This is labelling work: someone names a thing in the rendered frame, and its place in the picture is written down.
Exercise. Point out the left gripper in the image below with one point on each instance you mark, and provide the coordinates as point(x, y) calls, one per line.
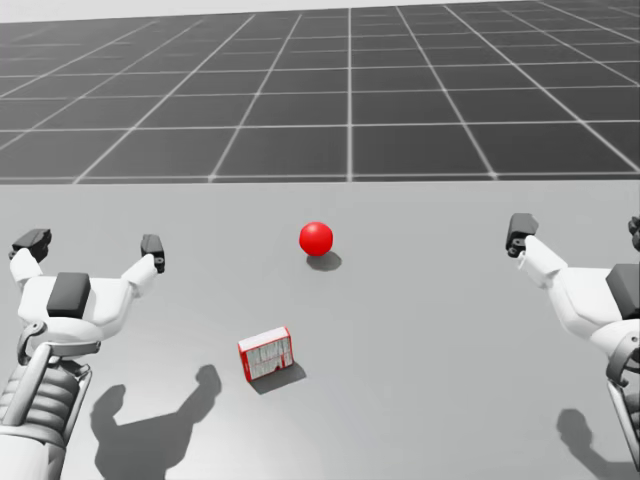
point(107, 305)

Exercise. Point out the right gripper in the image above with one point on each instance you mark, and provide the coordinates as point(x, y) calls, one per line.
point(582, 300)

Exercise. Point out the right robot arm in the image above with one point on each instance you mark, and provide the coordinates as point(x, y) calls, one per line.
point(625, 370)

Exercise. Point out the red and white carton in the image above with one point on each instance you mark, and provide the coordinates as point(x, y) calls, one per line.
point(267, 355)

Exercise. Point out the red ball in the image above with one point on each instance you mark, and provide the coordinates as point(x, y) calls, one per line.
point(316, 239)

